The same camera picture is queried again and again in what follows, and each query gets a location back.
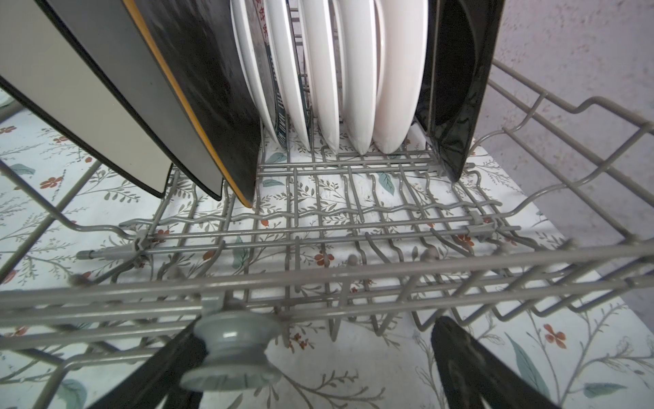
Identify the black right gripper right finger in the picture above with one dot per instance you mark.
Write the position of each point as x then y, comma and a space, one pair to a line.
473, 377

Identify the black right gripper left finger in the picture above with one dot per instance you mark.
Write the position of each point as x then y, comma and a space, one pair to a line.
158, 380

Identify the white square plate black rim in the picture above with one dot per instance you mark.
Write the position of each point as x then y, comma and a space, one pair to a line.
43, 71

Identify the black square plate glossy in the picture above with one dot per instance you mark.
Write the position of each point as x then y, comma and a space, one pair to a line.
461, 43

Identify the white round plate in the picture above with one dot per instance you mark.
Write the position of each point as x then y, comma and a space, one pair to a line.
283, 48
318, 43
356, 27
255, 64
404, 26

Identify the grey wire dish rack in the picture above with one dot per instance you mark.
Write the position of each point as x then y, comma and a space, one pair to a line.
344, 264

